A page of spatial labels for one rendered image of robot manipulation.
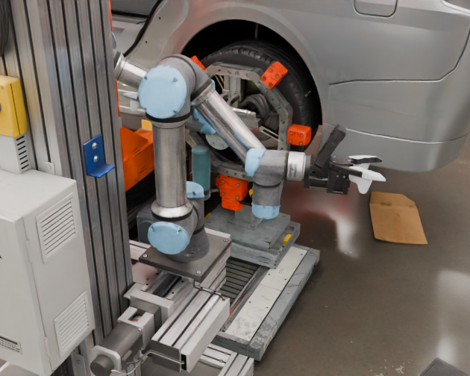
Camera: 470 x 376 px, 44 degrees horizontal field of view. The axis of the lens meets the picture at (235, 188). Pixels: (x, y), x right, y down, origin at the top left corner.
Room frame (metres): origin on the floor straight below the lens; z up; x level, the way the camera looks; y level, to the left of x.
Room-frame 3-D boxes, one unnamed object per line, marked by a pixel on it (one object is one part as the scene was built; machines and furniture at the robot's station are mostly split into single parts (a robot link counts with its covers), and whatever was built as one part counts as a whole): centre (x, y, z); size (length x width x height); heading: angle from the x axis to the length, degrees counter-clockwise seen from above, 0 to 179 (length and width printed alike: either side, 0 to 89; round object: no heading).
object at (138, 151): (2.68, 0.48, 0.69); 0.52 x 0.17 x 0.35; 155
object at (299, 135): (2.37, -0.28, 0.85); 0.09 x 0.08 x 0.07; 65
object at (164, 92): (1.39, 0.18, 1.19); 0.15 x 0.12 x 0.55; 170
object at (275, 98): (2.50, 0.01, 0.85); 0.54 x 0.07 x 0.54; 65
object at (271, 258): (2.66, -0.07, 0.13); 0.50 x 0.36 x 0.10; 65
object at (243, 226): (2.66, -0.07, 0.32); 0.40 x 0.30 x 0.28; 65
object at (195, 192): (1.52, 0.15, 0.98); 0.13 x 0.12 x 0.14; 170
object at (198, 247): (1.53, 0.15, 0.87); 0.15 x 0.15 x 0.10
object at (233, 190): (2.54, -0.01, 0.48); 0.16 x 0.12 x 0.17; 155
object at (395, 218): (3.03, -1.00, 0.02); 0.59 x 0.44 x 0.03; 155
